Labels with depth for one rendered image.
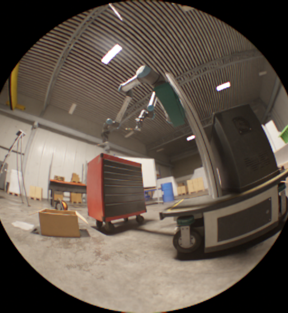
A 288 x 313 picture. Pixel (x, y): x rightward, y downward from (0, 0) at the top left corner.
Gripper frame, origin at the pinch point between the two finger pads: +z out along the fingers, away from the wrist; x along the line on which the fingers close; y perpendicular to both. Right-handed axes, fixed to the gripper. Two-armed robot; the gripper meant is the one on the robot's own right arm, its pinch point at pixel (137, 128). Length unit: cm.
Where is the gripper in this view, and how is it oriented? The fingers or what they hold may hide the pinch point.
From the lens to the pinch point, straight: 151.3
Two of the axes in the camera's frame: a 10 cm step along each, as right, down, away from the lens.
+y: 8.8, 1.5, -4.5
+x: 3.6, 4.1, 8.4
